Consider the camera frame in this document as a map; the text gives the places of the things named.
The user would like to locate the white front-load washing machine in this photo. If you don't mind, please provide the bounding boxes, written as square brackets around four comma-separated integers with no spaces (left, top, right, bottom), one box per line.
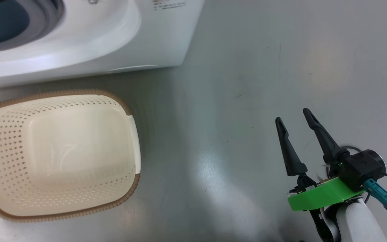
[0,0,205,90]

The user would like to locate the teal right cable connector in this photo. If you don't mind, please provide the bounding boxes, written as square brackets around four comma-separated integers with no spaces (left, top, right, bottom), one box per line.
[364,178,387,213]

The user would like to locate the grey rubber door gasket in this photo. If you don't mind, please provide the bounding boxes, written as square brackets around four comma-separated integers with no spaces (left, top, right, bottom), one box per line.
[0,0,65,55]

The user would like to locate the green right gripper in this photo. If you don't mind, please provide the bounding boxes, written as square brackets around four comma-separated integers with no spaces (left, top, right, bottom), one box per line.
[275,108,365,212]

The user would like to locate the cream laundry basket brown rim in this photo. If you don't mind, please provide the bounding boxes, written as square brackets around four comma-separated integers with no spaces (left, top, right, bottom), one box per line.
[0,89,142,223]

